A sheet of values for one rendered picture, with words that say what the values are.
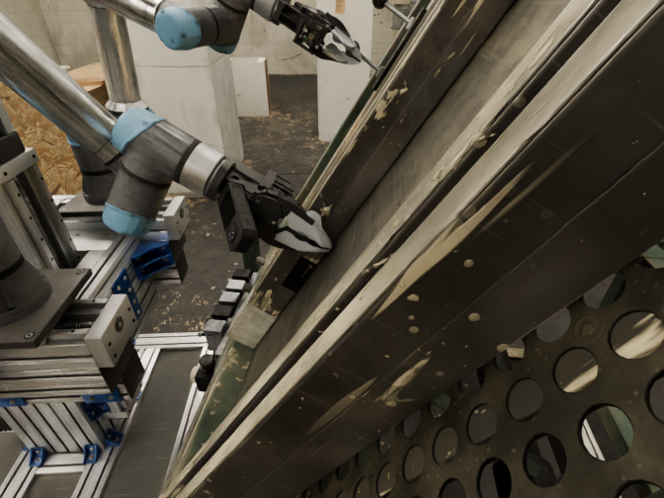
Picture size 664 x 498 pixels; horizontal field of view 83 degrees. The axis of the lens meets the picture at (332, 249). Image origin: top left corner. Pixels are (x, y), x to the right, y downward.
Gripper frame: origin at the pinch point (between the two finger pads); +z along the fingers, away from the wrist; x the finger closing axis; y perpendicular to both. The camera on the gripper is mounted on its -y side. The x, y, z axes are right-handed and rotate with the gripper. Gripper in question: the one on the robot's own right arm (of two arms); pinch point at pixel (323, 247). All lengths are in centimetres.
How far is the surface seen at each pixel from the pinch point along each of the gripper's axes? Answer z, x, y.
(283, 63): -140, 192, 824
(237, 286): -7, 57, 40
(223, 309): -8, 57, 29
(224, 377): -1.4, 38.1, -4.0
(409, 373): 0.3, -20.5, -37.0
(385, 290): -4.1, -24.4, -36.9
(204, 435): -0.7, 38.0, -16.1
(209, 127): -84, 116, 242
